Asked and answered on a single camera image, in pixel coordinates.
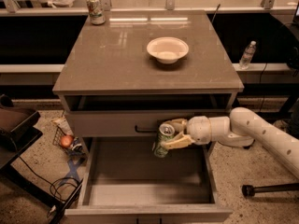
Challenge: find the black office chair base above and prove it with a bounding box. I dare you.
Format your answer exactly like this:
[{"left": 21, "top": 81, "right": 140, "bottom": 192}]
[{"left": 241, "top": 183, "right": 299, "bottom": 198}]

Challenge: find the white bowl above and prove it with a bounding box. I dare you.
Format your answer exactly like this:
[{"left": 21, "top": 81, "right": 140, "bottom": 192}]
[{"left": 147, "top": 37, "right": 189, "bottom": 64}]

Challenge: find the green soda can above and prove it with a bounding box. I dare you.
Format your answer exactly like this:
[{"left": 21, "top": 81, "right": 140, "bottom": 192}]
[{"left": 152, "top": 123, "right": 175, "bottom": 158}]

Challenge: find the grey drawer cabinet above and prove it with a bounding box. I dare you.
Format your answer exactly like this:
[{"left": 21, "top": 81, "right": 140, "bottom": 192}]
[{"left": 52, "top": 9, "right": 245, "bottom": 224}]

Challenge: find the wire basket with items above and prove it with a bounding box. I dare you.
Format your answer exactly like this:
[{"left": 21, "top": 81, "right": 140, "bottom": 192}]
[{"left": 52, "top": 128, "right": 84, "bottom": 157}]

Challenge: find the open middle drawer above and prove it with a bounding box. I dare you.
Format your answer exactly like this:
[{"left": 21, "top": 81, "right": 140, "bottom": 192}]
[{"left": 65, "top": 138, "right": 233, "bottom": 224}]

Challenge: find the dark chair at left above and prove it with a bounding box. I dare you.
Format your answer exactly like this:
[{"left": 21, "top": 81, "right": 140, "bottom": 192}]
[{"left": 0, "top": 94, "right": 62, "bottom": 207}]

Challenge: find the orange ball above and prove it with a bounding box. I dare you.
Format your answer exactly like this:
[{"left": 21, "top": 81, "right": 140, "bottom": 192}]
[{"left": 60, "top": 135, "right": 74, "bottom": 148}]

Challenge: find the clear water bottle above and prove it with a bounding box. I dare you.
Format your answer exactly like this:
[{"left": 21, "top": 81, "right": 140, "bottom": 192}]
[{"left": 239, "top": 41, "right": 256, "bottom": 70}]

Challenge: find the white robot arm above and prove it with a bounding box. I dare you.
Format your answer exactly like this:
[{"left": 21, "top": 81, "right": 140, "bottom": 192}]
[{"left": 161, "top": 107, "right": 299, "bottom": 178}]

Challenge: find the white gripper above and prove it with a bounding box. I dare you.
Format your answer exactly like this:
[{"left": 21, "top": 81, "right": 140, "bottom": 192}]
[{"left": 162, "top": 116, "right": 211, "bottom": 150}]

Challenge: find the black floor cable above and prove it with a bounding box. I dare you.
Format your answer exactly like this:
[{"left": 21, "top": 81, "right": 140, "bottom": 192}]
[{"left": 18, "top": 156, "right": 82, "bottom": 203}]

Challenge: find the white green can on counter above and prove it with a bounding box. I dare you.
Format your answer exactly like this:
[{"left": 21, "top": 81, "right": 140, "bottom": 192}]
[{"left": 86, "top": 0, "right": 106, "bottom": 25}]

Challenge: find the closed drawer with black handle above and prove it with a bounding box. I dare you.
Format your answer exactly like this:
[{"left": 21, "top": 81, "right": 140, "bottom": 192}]
[{"left": 64, "top": 109, "right": 233, "bottom": 138}]

